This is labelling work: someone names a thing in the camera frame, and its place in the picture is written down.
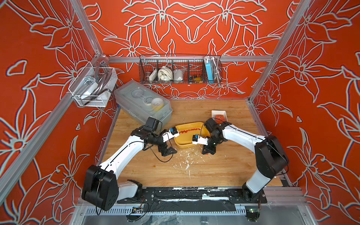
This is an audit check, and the yellow plastic tray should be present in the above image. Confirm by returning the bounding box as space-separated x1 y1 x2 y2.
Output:
175 122 210 149

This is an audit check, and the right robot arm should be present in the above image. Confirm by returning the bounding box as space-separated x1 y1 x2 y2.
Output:
192 118 289 202

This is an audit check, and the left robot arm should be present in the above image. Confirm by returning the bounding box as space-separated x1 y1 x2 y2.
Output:
81 117 180 211

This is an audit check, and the white square box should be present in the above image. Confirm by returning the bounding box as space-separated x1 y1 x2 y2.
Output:
211 110 228 122

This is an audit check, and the clear lidded storage container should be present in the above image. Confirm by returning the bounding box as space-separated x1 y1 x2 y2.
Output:
113 81 173 132

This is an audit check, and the blue box in basket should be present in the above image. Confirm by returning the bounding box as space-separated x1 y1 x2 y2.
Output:
204 56 213 83

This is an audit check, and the orange cube block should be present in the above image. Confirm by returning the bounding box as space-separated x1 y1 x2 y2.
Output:
215 114 225 121

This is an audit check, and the yellow tape roll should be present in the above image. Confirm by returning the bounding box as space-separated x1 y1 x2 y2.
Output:
151 98 164 111

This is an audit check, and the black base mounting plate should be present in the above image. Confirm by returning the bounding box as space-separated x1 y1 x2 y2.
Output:
117 187 268 204

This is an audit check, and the white cloth in basket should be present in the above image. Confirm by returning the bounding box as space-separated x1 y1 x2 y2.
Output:
157 66 173 81

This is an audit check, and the black wire wall basket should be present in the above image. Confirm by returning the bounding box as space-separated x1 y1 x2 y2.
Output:
139 54 223 85

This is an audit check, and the clear wall-mounted bin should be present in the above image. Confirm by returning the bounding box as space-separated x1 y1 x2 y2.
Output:
68 62 118 108

